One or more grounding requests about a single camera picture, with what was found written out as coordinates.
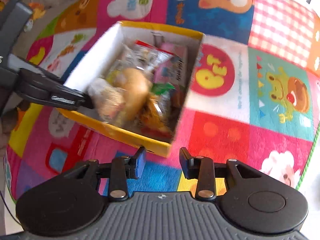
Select red white snack bag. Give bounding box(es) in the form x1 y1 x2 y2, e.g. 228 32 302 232
118 40 175 74

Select orange plush toy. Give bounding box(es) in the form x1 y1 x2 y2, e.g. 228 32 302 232
23 2 46 33

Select green mixed snack bag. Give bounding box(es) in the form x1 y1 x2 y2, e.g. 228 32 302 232
139 82 177 137

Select yellow cardboard shoe box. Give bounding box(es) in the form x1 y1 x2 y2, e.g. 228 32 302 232
58 21 203 158

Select colourful cartoon play mat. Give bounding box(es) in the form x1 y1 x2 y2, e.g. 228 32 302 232
4 0 319 199

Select bread bun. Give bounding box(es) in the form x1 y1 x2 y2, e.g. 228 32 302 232
87 78 126 124
115 68 152 121

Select pink Volcano snack box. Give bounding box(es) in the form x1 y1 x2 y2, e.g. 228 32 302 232
153 42 188 87

